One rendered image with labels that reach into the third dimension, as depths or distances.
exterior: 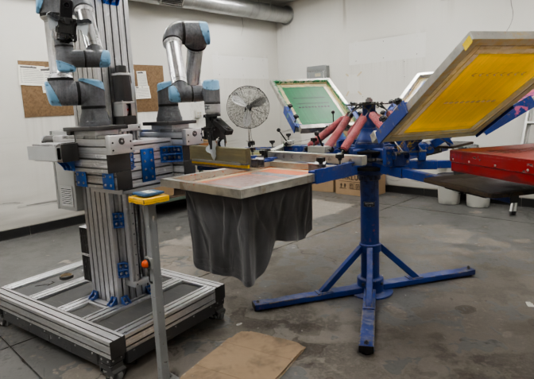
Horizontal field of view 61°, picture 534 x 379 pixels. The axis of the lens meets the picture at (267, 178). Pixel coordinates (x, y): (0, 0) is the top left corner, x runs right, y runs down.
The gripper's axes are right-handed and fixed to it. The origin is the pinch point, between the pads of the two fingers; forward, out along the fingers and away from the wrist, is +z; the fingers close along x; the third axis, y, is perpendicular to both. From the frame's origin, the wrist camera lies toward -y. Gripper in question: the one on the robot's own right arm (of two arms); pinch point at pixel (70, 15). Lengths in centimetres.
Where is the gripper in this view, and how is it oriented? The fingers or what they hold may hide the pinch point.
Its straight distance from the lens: 191.0
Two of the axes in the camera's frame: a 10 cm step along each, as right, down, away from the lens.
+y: -0.8, 9.9, 0.9
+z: 4.8, 1.2, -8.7
